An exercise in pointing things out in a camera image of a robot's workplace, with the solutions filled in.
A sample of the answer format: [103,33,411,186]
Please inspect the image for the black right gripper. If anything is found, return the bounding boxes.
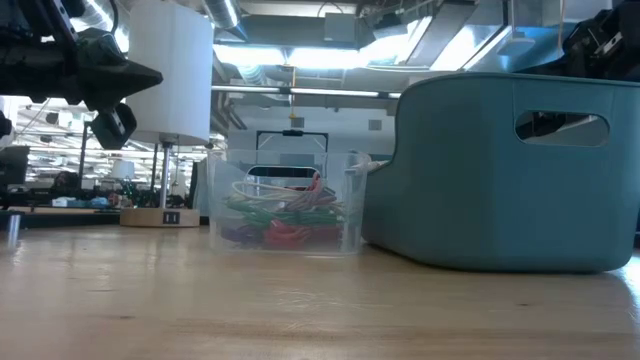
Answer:
[561,1,640,82]

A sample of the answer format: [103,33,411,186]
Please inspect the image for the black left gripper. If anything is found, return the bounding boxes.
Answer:
[0,28,165,113]

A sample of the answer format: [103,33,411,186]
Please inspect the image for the thick beige USB cable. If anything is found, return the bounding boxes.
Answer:
[230,180,321,202]

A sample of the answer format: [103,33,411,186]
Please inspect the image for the clear plastic storage bin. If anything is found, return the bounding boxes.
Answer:
[206,148,374,256]

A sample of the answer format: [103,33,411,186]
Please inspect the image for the teal plastic bin with handles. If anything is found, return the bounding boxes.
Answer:
[360,71,640,274]

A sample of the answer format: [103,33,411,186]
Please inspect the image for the purple cable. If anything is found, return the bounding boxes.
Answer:
[219,224,266,247]

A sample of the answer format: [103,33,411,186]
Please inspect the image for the green cable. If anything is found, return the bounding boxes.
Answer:
[224,197,346,230]

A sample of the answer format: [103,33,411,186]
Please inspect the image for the pink cable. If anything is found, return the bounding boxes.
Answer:
[284,172,342,212]

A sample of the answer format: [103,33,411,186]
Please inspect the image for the red cable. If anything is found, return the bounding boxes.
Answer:
[262,219,345,250]

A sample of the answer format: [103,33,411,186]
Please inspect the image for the white shade table lamp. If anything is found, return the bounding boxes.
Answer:
[119,0,215,229]

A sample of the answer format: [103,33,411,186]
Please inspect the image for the black background stand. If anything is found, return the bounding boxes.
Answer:
[78,119,90,202]

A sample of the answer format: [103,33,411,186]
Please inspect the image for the small white background lamp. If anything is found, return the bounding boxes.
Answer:
[110,159,136,181]

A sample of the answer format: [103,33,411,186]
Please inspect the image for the black background robot arms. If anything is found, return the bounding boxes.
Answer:
[49,170,152,209]

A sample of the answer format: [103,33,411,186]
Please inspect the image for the dark background monitor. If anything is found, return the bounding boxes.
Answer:
[0,145,30,187]

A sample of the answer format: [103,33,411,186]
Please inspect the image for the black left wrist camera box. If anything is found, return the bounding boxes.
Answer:
[90,102,138,151]

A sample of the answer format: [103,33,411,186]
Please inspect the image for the short silver metal post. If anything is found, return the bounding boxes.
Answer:
[6,212,23,247]

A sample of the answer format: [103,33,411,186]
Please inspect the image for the black background rig frame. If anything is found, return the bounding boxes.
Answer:
[255,128,330,151]

